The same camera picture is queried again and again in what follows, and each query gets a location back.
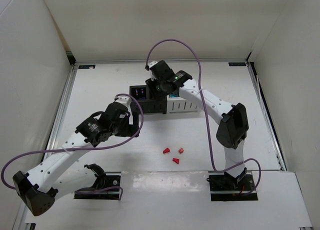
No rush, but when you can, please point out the red lego slope bottom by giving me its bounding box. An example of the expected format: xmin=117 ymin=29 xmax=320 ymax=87
xmin=172 ymin=158 xmax=180 ymax=164

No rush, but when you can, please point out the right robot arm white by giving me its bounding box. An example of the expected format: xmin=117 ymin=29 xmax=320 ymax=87
xmin=145 ymin=60 xmax=249 ymax=185

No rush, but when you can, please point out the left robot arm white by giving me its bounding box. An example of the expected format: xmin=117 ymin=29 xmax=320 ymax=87
xmin=12 ymin=95 xmax=138 ymax=217

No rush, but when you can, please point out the black double bin container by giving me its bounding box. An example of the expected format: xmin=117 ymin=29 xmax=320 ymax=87
xmin=129 ymin=85 xmax=167 ymax=114

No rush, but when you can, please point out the white double bin container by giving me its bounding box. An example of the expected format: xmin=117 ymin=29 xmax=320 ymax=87
xmin=166 ymin=94 xmax=201 ymax=114

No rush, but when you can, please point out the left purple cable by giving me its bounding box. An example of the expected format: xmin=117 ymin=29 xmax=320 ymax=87
xmin=0 ymin=93 xmax=145 ymax=200

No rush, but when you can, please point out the purple cable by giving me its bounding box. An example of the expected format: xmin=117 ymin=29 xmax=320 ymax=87
xmin=147 ymin=39 xmax=262 ymax=197
xmin=0 ymin=93 xmax=145 ymax=200

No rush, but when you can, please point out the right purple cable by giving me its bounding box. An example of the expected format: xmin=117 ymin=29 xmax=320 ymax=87
xmin=147 ymin=39 xmax=262 ymax=197

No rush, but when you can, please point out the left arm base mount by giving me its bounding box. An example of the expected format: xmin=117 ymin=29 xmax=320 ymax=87
xmin=73 ymin=164 xmax=123 ymax=201

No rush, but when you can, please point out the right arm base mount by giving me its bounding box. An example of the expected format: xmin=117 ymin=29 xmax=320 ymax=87
xmin=206 ymin=171 xmax=258 ymax=202

